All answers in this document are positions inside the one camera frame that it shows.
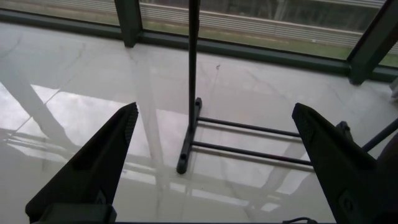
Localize window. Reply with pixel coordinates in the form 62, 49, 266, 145
0, 0, 398, 85

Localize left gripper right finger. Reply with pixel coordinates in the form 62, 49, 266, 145
291, 102, 386, 224

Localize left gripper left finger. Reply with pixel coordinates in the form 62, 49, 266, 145
25, 101, 139, 224

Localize black clothes rack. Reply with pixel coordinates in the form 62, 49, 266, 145
176, 0, 398, 175

